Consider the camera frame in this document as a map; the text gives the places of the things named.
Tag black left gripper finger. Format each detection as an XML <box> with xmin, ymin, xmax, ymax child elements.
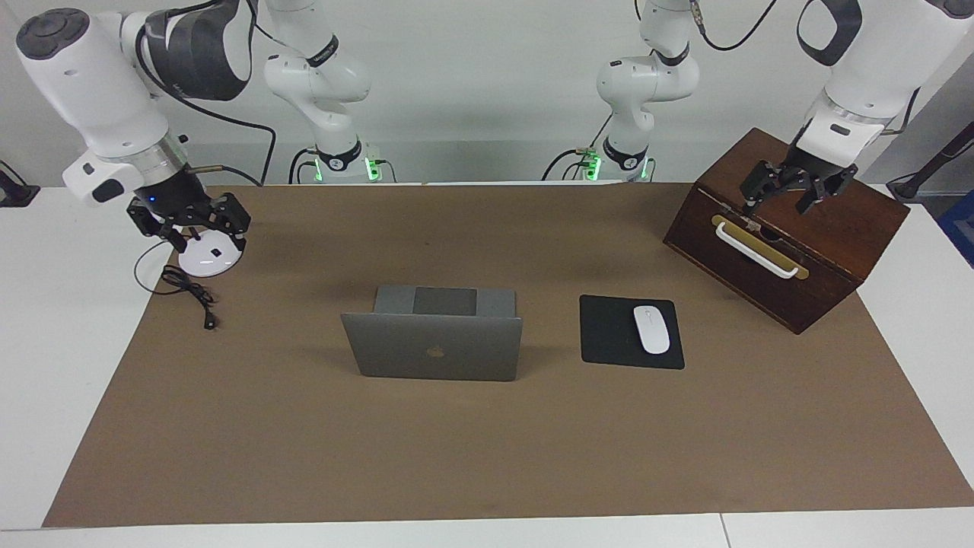
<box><xmin>796</xmin><ymin>171</ymin><xmax>857</xmax><ymax>215</ymax></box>
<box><xmin>740</xmin><ymin>161</ymin><xmax>786</xmax><ymax>218</ymax></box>

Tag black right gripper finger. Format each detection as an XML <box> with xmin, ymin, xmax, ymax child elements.
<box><xmin>202</xmin><ymin>193</ymin><xmax>252</xmax><ymax>252</ymax></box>
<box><xmin>128</xmin><ymin>202</ymin><xmax>188</xmax><ymax>253</ymax></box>

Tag grey laptop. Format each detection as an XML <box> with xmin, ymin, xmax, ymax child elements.
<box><xmin>340</xmin><ymin>285</ymin><xmax>524</xmax><ymax>382</ymax></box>

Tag dark brown wooden box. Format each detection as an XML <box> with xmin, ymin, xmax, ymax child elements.
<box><xmin>663</xmin><ymin>127</ymin><xmax>911</xmax><ymax>336</ymax></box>

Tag black tripod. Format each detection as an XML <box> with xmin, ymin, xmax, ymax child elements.
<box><xmin>886</xmin><ymin>122</ymin><xmax>974</xmax><ymax>202</ymax></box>

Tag black clamp stand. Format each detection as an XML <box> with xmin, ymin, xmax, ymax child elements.
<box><xmin>0</xmin><ymin>160</ymin><xmax>40</xmax><ymax>208</ymax></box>

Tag blue crate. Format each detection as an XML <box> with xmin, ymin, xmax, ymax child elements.
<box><xmin>937</xmin><ymin>196</ymin><xmax>974</xmax><ymax>269</ymax></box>

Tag white computer mouse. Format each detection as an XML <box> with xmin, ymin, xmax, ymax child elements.
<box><xmin>633</xmin><ymin>305</ymin><xmax>671</xmax><ymax>355</ymax></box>

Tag black mouse pad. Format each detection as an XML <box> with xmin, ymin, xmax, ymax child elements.
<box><xmin>579</xmin><ymin>295</ymin><xmax>686</xmax><ymax>371</ymax></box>

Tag brown table mat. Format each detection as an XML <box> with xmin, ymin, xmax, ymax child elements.
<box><xmin>42</xmin><ymin>183</ymin><xmax>974</xmax><ymax>528</ymax></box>

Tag brass handle plate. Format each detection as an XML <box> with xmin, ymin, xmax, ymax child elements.
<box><xmin>711</xmin><ymin>215</ymin><xmax>810</xmax><ymax>281</ymax></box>

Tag black lamp power cable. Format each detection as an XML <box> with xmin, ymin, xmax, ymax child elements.
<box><xmin>134</xmin><ymin>236</ymin><xmax>219</xmax><ymax>331</ymax></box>

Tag white box handle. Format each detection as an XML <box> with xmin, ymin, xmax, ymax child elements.
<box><xmin>715</xmin><ymin>221</ymin><xmax>801</xmax><ymax>279</ymax></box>

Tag black base cable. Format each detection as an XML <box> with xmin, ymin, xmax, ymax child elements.
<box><xmin>542</xmin><ymin>114</ymin><xmax>613</xmax><ymax>181</ymax></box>
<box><xmin>288</xmin><ymin>148</ymin><xmax>317</xmax><ymax>185</ymax></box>

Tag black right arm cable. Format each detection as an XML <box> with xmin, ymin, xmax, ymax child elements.
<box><xmin>135</xmin><ymin>0</ymin><xmax>276</xmax><ymax>187</ymax></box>

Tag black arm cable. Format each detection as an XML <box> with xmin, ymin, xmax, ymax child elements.
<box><xmin>135</xmin><ymin>0</ymin><xmax>276</xmax><ymax>187</ymax></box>
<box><xmin>689</xmin><ymin>0</ymin><xmax>923</xmax><ymax>136</ymax></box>

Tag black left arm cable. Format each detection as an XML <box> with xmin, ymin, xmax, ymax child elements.
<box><xmin>689</xmin><ymin>0</ymin><xmax>923</xmax><ymax>136</ymax></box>

